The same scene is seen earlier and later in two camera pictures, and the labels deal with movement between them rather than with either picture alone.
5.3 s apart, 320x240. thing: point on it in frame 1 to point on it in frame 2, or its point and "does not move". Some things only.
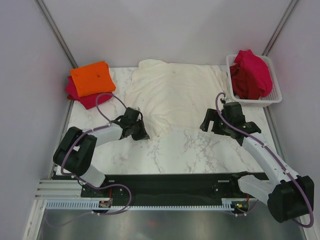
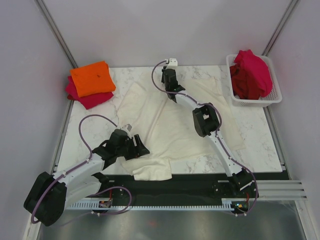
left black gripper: [143, 135] to [141, 150]
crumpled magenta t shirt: [251, 76] does not move
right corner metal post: [292, 4] does not move
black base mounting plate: [170, 186] does not move
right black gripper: [212, 115] to [162, 81]
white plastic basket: [274, 96] does not move
